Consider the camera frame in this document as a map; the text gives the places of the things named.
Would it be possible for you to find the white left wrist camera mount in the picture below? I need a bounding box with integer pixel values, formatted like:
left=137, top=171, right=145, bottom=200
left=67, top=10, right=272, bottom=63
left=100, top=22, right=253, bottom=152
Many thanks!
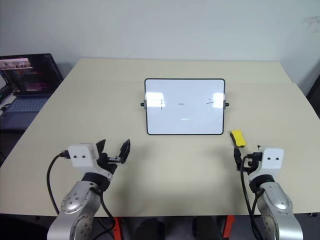
left=67, top=142, right=114, bottom=180

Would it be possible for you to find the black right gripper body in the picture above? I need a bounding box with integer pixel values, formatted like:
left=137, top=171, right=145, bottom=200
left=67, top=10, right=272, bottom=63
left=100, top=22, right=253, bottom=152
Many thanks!
left=239, top=151, right=263, bottom=175

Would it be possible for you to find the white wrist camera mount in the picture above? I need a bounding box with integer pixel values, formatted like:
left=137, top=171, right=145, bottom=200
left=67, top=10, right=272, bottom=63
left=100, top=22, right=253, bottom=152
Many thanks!
left=254, top=147, right=285, bottom=179
left=67, top=142, right=114, bottom=180

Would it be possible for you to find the orange frame bar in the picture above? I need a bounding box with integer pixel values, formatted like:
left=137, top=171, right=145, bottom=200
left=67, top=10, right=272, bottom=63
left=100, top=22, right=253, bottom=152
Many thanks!
left=113, top=216, right=124, bottom=240
left=223, top=215, right=236, bottom=239

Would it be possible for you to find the white dry-erase board black frame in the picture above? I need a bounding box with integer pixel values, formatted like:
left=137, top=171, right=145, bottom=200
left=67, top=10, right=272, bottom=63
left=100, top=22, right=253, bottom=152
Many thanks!
left=144, top=78, right=227, bottom=136

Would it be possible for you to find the yellow eraser with black base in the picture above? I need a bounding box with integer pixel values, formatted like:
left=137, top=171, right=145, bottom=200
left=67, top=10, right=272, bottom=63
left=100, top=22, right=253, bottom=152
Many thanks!
left=229, top=129, right=247, bottom=147

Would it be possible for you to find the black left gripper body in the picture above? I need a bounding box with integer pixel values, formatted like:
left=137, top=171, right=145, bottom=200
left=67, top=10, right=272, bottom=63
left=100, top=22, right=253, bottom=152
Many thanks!
left=96, top=152, right=126, bottom=176

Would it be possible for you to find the black office chair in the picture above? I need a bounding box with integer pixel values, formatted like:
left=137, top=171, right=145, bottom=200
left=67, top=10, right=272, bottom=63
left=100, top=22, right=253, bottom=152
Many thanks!
left=305, top=66, right=320, bottom=109

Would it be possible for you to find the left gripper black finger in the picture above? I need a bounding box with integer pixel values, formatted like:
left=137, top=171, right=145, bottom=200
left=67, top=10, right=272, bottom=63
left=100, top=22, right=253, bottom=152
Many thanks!
left=95, top=139, right=107, bottom=155
left=119, top=138, right=132, bottom=165

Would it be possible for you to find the dark rounded shape under table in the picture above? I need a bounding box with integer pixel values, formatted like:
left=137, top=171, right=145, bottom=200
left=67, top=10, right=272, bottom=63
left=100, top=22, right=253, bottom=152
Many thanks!
left=129, top=216, right=166, bottom=240

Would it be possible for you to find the open dark laptop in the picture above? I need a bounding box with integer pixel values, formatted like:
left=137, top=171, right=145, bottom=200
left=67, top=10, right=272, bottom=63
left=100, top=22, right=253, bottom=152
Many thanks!
left=0, top=53, right=64, bottom=130

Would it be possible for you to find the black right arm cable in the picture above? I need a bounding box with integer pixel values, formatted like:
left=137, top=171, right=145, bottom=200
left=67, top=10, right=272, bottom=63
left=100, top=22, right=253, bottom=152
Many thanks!
left=239, top=152, right=266, bottom=240

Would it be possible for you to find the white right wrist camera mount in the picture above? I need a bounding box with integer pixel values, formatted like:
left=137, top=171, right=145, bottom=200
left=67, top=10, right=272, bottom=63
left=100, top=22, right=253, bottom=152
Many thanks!
left=254, top=147, right=285, bottom=179

